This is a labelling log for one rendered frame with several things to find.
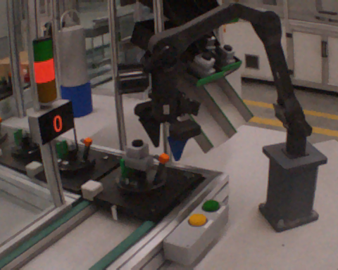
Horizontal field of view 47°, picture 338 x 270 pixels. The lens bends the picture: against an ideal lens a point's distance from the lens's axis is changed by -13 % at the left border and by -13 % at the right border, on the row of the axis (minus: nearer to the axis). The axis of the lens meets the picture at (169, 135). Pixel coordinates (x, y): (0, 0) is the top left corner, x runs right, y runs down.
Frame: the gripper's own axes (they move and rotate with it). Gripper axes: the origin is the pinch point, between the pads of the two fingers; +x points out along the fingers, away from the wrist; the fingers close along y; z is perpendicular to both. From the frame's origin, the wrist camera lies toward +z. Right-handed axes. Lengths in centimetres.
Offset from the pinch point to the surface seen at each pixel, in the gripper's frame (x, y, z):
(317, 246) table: 27.1, -31.9, 26.2
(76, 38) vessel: -5, 106, 20
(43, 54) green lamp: -22.4, 15.5, -22.8
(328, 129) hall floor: 120, 133, 272
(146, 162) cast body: 10.5, 10.3, 0.5
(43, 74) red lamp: -17.6, 15.4, -23.2
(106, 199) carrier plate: 18.3, 11.8, -11.5
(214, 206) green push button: 17.0, -8.3, 7.8
